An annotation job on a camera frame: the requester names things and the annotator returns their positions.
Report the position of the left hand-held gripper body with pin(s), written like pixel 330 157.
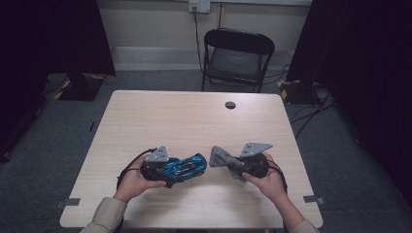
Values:
pixel 155 165

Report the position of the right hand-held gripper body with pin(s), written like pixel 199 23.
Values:
pixel 256 165

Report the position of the blue and black toy car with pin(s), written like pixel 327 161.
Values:
pixel 186 166

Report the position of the grey towel cloth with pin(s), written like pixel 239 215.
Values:
pixel 222 158

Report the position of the person's right hand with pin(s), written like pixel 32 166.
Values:
pixel 270 184

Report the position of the person's left hand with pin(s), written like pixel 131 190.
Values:
pixel 132 184

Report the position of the grey tape strip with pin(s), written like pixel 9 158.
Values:
pixel 68 203
pixel 313 199

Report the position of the black and yellow box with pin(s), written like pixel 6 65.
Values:
pixel 296 92

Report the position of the black folding chair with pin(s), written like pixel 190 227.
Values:
pixel 238 61

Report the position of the black stand base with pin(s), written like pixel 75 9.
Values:
pixel 82 89

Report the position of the dark curtain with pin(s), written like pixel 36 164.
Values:
pixel 366 64
pixel 48 48

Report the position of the white wall outlet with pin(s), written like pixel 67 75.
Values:
pixel 199 6

